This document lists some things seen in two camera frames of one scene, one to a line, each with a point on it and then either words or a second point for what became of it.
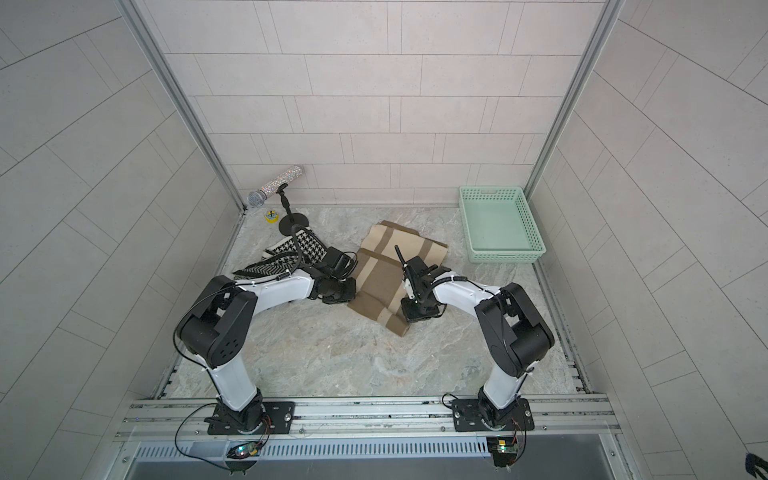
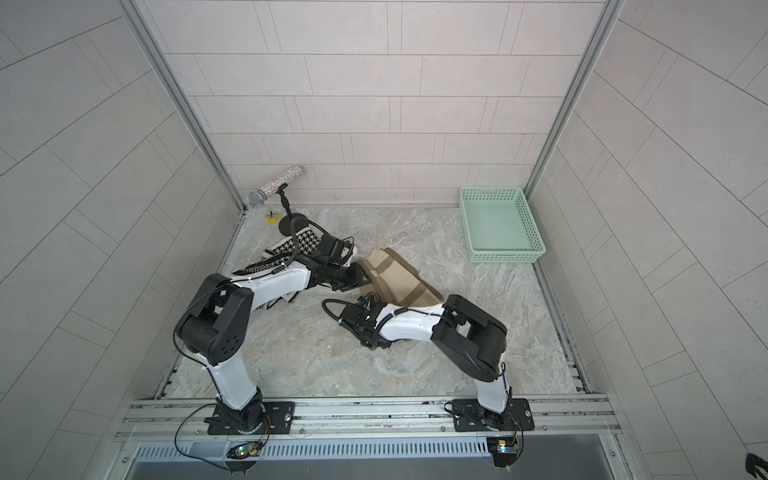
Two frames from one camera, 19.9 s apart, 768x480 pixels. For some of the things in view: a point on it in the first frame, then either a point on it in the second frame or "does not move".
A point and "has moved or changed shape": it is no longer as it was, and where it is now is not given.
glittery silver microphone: (258, 198) does not move
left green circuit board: (246, 450) does not move
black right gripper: (409, 314) -> (380, 346)
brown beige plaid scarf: (381, 275) has moved or changed shape
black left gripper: (349, 295) -> (356, 278)
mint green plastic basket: (499, 225) does not move
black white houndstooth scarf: (282, 256) does not move
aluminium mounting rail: (417, 418) does not move
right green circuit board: (503, 450) does not move
